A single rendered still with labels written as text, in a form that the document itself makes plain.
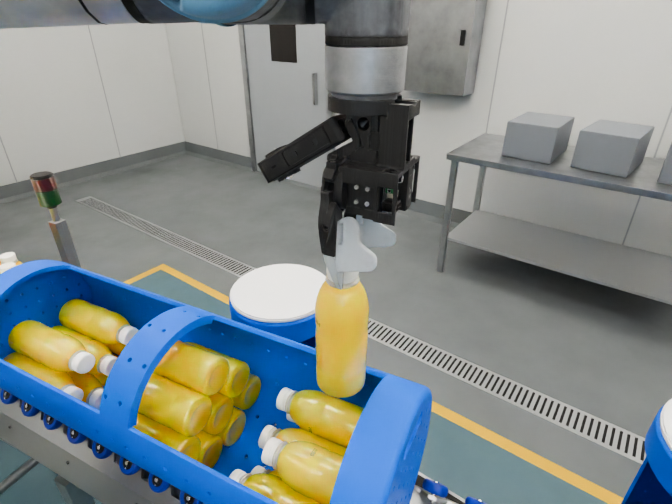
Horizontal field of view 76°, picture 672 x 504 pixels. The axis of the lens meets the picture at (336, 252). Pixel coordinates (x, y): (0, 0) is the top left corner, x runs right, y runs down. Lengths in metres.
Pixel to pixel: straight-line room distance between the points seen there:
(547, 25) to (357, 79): 3.30
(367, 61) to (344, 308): 0.27
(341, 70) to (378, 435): 0.43
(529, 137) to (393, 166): 2.56
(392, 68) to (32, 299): 0.96
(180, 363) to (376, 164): 0.52
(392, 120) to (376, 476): 0.41
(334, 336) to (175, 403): 0.35
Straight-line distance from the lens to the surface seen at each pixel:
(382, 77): 0.41
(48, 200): 1.65
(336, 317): 0.52
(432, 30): 3.71
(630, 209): 3.78
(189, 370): 0.80
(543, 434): 2.36
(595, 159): 2.93
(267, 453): 0.72
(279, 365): 0.90
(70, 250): 1.73
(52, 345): 1.01
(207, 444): 0.86
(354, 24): 0.40
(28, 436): 1.24
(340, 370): 0.57
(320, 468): 0.68
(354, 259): 0.46
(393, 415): 0.61
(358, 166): 0.43
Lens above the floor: 1.70
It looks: 29 degrees down
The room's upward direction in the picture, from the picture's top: straight up
